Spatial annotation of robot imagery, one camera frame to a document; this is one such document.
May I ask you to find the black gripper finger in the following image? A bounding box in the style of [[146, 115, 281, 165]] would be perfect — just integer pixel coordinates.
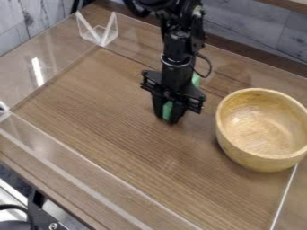
[[172, 102, 188, 124], [153, 92, 166, 118]]

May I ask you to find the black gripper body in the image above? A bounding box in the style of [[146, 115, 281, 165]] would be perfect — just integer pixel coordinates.
[[141, 56, 208, 113]]

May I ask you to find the green rectangular stick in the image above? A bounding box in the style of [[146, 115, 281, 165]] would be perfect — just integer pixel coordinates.
[[162, 72, 201, 121]]

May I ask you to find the wooden bowl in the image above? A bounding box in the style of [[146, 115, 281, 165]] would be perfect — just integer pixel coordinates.
[[216, 88, 307, 173]]

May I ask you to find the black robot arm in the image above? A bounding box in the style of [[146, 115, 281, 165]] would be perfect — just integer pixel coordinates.
[[123, 0, 208, 124]]

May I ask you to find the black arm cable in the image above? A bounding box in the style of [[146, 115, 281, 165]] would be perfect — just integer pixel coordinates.
[[192, 52, 214, 79]]

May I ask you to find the clear acrylic corner bracket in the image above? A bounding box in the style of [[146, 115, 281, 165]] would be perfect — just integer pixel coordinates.
[[77, 12, 119, 48]]

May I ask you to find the clear acrylic tray wall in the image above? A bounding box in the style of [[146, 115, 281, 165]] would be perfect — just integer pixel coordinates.
[[0, 102, 202, 230]]

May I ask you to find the black metal frame bracket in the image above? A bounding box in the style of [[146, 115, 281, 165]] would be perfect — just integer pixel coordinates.
[[29, 190, 69, 230]]

